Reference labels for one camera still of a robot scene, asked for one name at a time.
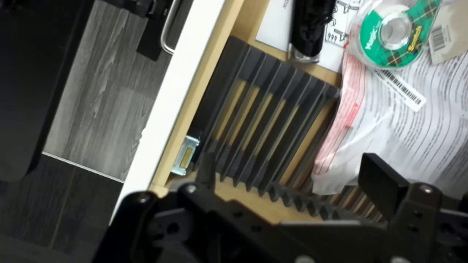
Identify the clear bag with papers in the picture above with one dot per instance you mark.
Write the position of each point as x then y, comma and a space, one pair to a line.
403, 137

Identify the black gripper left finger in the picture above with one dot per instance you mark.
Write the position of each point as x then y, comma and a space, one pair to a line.
206, 170

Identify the white-fronted wooden drawer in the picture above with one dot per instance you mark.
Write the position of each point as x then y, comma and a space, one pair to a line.
179, 97

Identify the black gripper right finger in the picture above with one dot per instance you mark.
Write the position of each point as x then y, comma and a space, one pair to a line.
384, 181

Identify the black slotted knife organizer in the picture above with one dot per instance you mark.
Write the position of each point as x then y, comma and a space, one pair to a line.
242, 68

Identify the green tape roll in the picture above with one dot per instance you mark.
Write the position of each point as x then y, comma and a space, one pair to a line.
374, 35

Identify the white drawer latch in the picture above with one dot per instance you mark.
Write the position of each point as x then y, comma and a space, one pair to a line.
184, 156

